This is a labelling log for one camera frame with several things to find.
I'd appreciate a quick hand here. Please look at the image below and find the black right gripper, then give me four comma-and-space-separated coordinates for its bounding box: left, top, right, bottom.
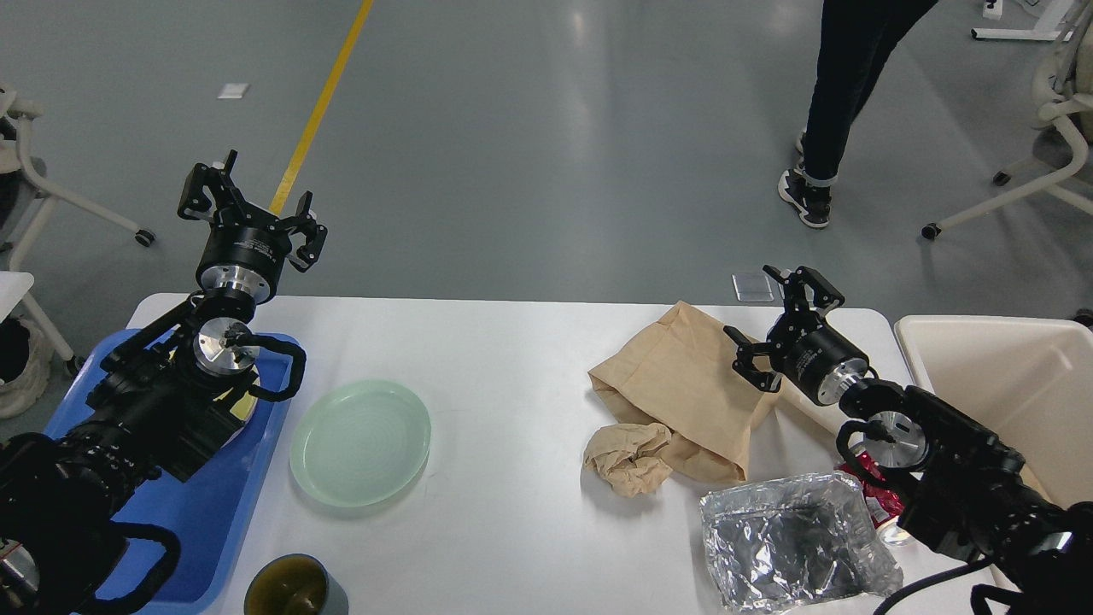
722, 265, 872, 407

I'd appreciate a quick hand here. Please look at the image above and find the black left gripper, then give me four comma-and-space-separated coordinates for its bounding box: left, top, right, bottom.
177, 150, 328, 305

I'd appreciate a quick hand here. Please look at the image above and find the light green plate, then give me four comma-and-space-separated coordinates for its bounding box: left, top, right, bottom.
289, 380, 432, 510

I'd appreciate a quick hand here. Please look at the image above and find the dark green mug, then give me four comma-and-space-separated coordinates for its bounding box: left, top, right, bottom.
243, 553, 350, 614

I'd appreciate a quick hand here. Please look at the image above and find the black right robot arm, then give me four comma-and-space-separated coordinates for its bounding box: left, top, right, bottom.
722, 265, 1092, 614

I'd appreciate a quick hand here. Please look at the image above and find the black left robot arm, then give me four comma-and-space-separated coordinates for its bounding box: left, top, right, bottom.
1, 150, 328, 614

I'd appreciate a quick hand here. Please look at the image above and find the small clear floor plate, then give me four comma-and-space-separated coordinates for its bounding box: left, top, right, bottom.
731, 272, 775, 303

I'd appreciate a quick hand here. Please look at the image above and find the brown paper bag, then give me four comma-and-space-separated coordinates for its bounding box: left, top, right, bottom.
588, 300, 842, 485

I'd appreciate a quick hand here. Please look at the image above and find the yellow plate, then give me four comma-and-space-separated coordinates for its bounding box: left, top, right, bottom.
230, 390, 258, 425

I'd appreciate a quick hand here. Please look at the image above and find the crumpled brown paper ball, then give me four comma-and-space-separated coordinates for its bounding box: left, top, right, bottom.
581, 423, 673, 498

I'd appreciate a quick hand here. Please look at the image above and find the red snack wrapper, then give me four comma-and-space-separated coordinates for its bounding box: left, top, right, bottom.
837, 445, 904, 530

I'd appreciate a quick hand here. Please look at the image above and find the crumpled aluminium foil tray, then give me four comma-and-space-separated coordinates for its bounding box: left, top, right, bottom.
698, 471, 904, 614

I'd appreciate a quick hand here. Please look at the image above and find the white rolling chair left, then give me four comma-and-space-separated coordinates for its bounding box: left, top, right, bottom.
3, 82, 156, 272

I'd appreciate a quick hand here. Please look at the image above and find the white rolling chair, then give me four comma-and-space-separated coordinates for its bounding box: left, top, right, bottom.
3, 82, 156, 272
921, 1, 1092, 241

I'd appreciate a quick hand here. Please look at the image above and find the beige plastic bin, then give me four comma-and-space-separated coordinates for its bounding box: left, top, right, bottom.
894, 315, 1092, 507

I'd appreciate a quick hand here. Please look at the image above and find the white sack on floor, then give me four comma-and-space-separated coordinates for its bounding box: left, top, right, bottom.
1, 316, 54, 419

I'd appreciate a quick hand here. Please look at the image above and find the person in dark trousers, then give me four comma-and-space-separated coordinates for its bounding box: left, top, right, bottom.
778, 1, 936, 229

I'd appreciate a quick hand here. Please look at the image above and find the white rolling chair right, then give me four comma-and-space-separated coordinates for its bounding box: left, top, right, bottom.
921, 1, 1092, 241

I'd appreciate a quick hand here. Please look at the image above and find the white table base far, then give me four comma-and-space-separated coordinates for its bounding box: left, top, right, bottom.
969, 1, 1082, 43

